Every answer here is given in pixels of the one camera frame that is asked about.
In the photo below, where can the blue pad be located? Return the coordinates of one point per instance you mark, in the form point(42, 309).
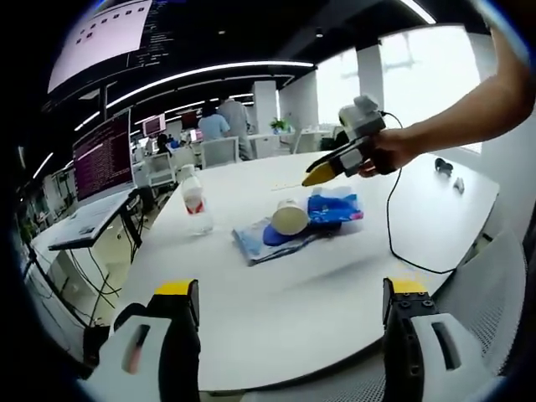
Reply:
point(259, 247)

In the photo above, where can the laptop stand desk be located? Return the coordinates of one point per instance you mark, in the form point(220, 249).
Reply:
point(134, 226)

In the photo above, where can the white table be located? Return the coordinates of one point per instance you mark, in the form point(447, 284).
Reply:
point(293, 318)

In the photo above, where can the narrow bright window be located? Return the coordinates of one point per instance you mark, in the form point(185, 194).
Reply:
point(337, 88)

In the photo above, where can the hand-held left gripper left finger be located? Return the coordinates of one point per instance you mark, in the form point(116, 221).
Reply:
point(176, 360)

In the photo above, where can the large wall screen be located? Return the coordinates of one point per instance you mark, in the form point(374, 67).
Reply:
point(104, 37)

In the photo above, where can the white office chair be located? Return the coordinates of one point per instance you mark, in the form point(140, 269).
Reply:
point(161, 169)
point(220, 153)

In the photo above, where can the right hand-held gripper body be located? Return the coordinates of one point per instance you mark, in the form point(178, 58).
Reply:
point(362, 119)

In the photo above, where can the long curved ceiling light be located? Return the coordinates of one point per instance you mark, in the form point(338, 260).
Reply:
point(209, 69)

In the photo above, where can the potted green plant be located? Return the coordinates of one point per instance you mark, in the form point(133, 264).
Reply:
point(279, 125)

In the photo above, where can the large bright window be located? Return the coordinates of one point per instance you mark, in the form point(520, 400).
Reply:
point(431, 84)

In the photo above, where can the white paper cup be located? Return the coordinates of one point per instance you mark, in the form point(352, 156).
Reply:
point(289, 220)

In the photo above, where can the blue tissue packet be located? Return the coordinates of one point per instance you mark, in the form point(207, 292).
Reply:
point(335, 207)

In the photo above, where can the straight ceiling light strip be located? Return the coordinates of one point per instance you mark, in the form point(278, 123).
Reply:
point(419, 10)

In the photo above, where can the small black object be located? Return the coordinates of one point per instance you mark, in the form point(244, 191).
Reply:
point(444, 165)

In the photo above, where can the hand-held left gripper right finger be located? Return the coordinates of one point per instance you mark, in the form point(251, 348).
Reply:
point(406, 356)

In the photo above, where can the open laptop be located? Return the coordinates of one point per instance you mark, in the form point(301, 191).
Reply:
point(104, 159)

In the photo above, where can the grey mesh office chair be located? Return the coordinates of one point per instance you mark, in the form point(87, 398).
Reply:
point(481, 301)

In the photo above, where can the small grey object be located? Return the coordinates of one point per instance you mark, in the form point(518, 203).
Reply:
point(459, 185)

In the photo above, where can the clear water bottle red label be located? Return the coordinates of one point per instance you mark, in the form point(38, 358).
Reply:
point(194, 201)

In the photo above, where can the person's right hand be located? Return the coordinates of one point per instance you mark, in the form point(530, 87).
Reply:
point(393, 146)

